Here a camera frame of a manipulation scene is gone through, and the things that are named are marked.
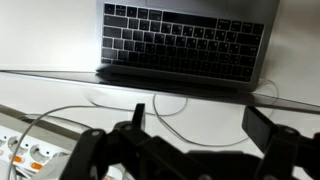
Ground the white power strip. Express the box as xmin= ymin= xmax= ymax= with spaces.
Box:
xmin=0 ymin=124 xmax=129 ymax=180

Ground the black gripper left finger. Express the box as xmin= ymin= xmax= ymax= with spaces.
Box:
xmin=59 ymin=103 xmax=201 ymax=180

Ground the thin white charging cable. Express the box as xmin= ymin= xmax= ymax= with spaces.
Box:
xmin=151 ymin=78 xmax=280 ymax=148

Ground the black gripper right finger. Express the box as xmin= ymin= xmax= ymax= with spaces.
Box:
xmin=241 ymin=106 xmax=320 ymax=180

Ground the thick white power cord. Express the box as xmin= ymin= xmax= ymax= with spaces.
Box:
xmin=6 ymin=104 xmax=158 ymax=180

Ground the grey laptop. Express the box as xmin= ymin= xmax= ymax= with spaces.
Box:
xmin=0 ymin=0 xmax=320 ymax=116

